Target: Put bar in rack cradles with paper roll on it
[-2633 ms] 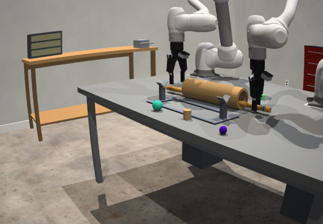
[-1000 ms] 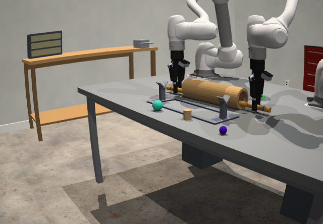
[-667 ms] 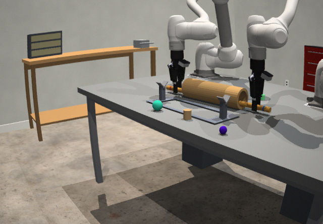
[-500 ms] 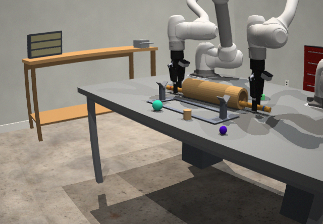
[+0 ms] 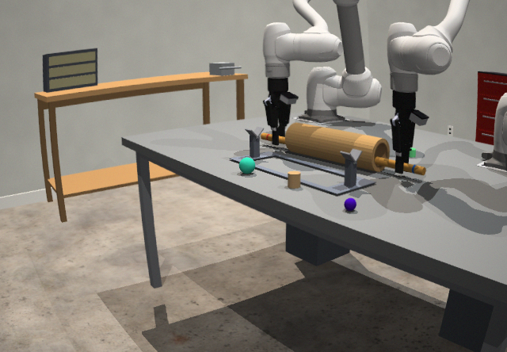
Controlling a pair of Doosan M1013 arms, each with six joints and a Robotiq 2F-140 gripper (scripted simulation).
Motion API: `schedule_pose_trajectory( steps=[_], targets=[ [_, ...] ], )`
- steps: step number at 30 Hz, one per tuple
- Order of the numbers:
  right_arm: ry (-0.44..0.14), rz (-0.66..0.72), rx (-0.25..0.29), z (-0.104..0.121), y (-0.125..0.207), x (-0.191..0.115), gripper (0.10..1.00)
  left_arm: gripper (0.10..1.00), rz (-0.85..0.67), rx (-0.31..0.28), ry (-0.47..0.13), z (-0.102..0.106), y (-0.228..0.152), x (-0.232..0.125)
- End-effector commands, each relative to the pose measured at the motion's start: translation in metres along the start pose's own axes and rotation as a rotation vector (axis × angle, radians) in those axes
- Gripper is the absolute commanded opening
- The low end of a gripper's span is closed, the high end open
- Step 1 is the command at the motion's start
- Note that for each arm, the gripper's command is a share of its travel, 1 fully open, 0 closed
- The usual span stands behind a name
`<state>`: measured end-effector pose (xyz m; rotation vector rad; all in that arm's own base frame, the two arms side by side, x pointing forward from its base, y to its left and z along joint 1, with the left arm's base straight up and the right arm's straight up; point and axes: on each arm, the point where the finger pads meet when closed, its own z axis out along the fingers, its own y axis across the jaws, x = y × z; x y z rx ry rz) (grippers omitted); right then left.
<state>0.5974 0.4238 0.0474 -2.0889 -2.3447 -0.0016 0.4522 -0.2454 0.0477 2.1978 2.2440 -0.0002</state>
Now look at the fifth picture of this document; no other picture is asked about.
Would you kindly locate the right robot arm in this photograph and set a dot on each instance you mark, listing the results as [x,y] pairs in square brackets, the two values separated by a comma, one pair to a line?
[325,90]

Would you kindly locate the teal sphere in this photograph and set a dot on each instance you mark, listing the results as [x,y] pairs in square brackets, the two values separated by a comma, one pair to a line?
[247,165]

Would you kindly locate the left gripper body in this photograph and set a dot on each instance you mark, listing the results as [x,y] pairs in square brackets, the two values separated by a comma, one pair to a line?
[402,102]

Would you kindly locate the grey rack with two v-shaped cradles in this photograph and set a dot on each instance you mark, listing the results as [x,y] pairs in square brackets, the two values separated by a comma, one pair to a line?
[351,180]

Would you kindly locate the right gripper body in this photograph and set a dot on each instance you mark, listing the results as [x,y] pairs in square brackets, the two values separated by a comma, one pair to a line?
[278,85]

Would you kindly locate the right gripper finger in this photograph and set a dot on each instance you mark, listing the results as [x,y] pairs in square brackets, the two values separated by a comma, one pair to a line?
[273,112]
[284,111]

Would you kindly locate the purple ball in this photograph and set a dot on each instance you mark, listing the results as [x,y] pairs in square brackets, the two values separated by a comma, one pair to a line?
[350,204]

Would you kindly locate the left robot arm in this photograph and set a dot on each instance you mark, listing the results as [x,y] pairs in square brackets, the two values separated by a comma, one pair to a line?
[429,52]

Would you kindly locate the orange bar with blue band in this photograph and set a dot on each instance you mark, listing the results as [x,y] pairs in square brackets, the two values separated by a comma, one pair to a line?
[378,161]

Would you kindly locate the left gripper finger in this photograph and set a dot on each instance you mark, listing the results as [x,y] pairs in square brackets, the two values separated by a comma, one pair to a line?
[409,138]
[398,140]

